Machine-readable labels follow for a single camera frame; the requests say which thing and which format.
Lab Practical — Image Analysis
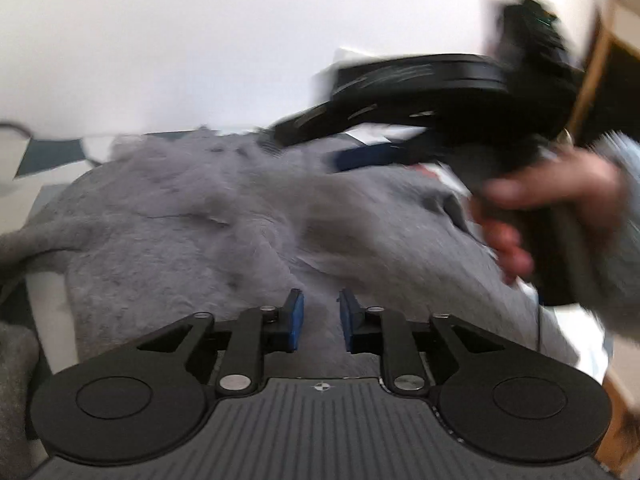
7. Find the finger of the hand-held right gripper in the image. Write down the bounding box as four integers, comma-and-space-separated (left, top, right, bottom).
270, 97, 441, 148
327, 140, 443, 173

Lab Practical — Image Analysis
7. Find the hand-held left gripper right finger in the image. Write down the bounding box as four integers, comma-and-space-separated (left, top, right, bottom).
339, 288, 506, 397

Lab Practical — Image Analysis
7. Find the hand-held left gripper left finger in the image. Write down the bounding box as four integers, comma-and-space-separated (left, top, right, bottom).
137, 288, 305, 397

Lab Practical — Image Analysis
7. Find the grey knit sweater with tulle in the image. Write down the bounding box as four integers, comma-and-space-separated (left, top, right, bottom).
0, 127, 581, 480

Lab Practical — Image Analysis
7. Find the person's right forearm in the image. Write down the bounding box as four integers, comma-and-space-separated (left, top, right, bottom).
567, 132, 640, 333

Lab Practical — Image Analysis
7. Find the person's right hand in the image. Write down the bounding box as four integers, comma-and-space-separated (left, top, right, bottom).
470, 149, 626, 287

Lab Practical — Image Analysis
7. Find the geometric patterned bed sheet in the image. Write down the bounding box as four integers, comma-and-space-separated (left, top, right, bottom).
0, 125, 617, 396

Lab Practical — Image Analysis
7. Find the wooden door frame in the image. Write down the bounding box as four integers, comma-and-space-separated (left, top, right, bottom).
567, 7, 640, 143

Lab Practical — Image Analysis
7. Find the thick black cable loop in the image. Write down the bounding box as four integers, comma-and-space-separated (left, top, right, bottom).
0, 120, 37, 142

